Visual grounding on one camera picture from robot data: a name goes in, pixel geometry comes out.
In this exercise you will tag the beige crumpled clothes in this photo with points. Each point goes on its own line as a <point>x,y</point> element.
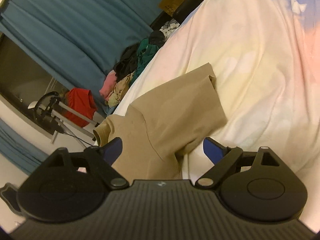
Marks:
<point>120,90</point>

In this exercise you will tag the silver tripod stand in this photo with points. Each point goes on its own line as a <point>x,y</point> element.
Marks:
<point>72,112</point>

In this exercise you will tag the wavy mirror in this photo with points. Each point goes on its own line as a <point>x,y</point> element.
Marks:
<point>8,197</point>

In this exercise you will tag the tan shirt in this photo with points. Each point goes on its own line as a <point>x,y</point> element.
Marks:
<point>170,110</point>

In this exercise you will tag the green garment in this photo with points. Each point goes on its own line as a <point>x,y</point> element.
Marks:
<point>146,55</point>

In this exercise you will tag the narrow blue curtain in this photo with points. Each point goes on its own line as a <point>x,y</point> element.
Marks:
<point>20,147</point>

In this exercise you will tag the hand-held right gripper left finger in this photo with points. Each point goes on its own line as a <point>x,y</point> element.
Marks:
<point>113,151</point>

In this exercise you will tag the blue cloth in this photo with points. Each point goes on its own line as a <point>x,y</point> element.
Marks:
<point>111,110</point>

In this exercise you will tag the pink garment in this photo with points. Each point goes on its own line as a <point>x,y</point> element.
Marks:
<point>108,85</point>

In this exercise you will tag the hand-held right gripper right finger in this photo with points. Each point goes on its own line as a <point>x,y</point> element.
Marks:
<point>212,151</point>

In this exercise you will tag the red garment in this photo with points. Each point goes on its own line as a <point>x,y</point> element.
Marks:
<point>80,105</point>

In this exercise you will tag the wide blue curtain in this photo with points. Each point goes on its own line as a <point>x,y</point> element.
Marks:
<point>75,25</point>

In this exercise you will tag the white crumpled garment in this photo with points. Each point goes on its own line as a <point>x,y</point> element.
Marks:
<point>170,30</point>

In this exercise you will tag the black crumpled clothes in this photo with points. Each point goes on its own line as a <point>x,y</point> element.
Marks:
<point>126,60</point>

